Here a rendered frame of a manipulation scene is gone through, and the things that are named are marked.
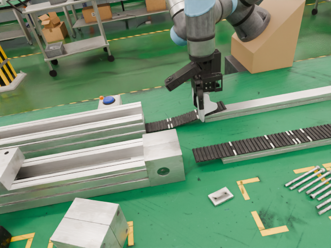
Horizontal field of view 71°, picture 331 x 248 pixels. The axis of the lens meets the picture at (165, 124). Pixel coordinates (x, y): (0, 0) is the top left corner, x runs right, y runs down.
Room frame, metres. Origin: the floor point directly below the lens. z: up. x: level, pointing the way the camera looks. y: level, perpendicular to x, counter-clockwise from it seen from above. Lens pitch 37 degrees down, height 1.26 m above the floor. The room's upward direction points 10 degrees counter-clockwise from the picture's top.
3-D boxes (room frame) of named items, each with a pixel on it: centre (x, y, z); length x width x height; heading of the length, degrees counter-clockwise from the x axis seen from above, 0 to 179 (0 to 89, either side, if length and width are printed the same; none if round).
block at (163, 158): (0.45, 0.02, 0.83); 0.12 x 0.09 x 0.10; 1
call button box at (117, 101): (0.74, 0.19, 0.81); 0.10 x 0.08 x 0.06; 1
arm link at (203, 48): (0.63, -0.13, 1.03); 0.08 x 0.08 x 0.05
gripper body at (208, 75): (0.63, -0.14, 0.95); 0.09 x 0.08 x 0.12; 91
